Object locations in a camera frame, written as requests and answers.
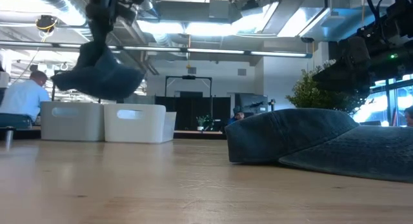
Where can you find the blue cloth in bin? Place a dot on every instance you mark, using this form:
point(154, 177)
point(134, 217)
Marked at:
point(72, 120)

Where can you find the small potted plant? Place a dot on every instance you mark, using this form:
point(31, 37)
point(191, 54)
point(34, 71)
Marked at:
point(201, 121)

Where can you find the blue chair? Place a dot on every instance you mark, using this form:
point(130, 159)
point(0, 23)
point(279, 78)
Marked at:
point(14, 120)

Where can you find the person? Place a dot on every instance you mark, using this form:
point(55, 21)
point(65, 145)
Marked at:
point(238, 116)
point(409, 116)
point(24, 95)

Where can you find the metal post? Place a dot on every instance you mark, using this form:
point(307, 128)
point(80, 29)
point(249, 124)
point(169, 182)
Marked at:
point(9, 137)

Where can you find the green potted plant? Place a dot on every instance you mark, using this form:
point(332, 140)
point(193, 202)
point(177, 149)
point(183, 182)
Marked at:
point(309, 95)

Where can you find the black partition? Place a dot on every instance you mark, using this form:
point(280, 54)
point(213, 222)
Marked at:
point(193, 111)

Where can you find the black frame stand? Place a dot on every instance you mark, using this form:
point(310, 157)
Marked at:
point(188, 77)

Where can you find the long ceiling light strip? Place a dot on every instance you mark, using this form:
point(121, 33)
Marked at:
point(213, 51)

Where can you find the dark blue hat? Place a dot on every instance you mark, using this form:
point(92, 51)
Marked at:
point(290, 133)
point(103, 78)

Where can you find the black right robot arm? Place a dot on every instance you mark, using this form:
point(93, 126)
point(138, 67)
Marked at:
point(397, 20)

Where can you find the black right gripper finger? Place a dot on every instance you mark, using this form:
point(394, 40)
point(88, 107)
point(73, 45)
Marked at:
point(338, 80)

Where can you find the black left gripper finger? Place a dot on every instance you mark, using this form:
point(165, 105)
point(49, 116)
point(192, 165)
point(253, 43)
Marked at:
point(99, 32)

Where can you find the white plastic bin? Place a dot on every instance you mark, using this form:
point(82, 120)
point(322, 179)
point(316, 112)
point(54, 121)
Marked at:
point(135, 124)

